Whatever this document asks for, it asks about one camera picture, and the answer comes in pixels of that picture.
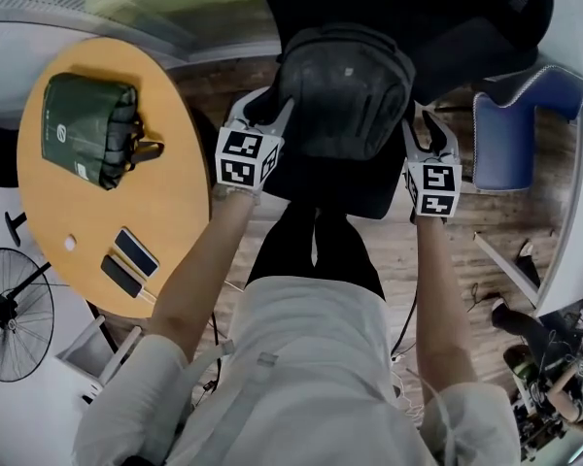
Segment dark grey backpack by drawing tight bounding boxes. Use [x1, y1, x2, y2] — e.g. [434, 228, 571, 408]
[259, 21, 417, 162]

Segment round wooden table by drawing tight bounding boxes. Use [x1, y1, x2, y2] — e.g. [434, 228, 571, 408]
[17, 36, 211, 319]

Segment silver bead bracelet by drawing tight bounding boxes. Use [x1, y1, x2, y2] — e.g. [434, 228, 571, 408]
[212, 183, 262, 207]

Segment black office chair with headrest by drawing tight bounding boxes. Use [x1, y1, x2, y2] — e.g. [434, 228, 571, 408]
[250, 0, 556, 221]

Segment black pedestal fan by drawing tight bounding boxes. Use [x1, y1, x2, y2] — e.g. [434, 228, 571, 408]
[0, 247, 55, 383]

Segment person's right forearm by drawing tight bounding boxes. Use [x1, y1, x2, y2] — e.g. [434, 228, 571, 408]
[410, 215, 478, 407]

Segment thin black cable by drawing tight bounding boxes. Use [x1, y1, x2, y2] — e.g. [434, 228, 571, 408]
[391, 286, 419, 359]

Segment person's white shirt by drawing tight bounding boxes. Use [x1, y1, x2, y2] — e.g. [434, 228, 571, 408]
[72, 274, 521, 466]

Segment person's left forearm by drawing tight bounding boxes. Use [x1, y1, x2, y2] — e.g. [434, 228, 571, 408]
[148, 186, 259, 364]

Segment grey harness strap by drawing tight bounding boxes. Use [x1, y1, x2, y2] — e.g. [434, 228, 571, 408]
[172, 338, 284, 466]

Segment white-edged smartphone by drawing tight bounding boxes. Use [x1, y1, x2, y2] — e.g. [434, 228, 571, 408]
[114, 227, 160, 279]

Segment black smartphone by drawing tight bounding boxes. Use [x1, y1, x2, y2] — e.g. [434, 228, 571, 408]
[100, 253, 145, 299]

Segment dark green tote bag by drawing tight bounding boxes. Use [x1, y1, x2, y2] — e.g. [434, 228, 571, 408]
[41, 72, 165, 191]

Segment blue chair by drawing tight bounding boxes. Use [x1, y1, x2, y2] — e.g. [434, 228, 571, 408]
[471, 63, 583, 193]

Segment person's black trousers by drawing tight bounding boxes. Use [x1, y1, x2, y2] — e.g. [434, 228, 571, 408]
[246, 201, 386, 301]

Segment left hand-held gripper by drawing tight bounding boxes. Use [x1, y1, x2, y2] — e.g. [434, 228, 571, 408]
[215, 86, 296, 193]

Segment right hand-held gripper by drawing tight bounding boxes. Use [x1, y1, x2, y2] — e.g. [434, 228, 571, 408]
[400, 110, 463, 220]

